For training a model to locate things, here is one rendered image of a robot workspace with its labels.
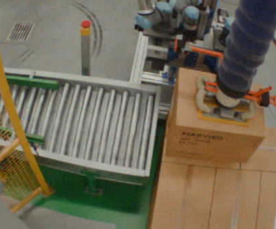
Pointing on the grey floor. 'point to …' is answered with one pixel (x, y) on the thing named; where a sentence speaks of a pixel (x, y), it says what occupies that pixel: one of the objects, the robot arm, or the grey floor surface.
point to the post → (85, 50)
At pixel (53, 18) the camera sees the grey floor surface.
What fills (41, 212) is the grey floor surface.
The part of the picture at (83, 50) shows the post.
